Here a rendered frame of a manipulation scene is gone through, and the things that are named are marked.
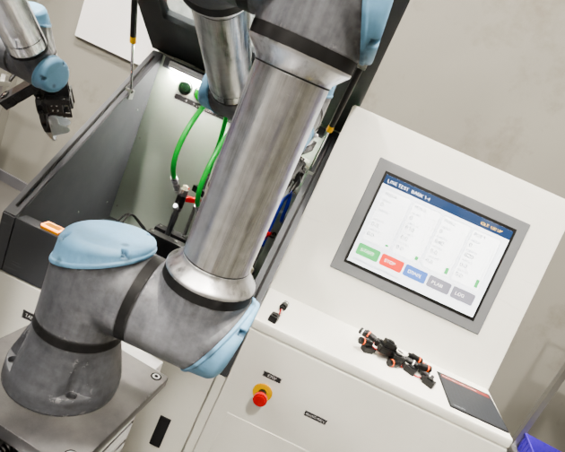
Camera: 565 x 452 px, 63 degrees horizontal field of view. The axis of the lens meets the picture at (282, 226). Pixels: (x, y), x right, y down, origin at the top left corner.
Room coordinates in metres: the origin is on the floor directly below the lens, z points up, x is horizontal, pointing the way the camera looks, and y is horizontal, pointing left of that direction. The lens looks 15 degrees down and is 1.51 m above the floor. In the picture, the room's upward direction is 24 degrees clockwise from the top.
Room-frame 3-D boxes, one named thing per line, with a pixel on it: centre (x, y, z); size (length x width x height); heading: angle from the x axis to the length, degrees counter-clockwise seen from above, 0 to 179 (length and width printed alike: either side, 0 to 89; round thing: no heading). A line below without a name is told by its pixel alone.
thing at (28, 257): (1.07, 0.32, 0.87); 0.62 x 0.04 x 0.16; 88
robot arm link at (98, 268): (0.53, 0.19, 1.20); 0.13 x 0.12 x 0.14; 89
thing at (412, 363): (1.14, -0.42, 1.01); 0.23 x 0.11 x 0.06; 88
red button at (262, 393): (1.01, -0.13, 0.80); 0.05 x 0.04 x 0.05; 88
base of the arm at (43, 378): (0.53, 0.19, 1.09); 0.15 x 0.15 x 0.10
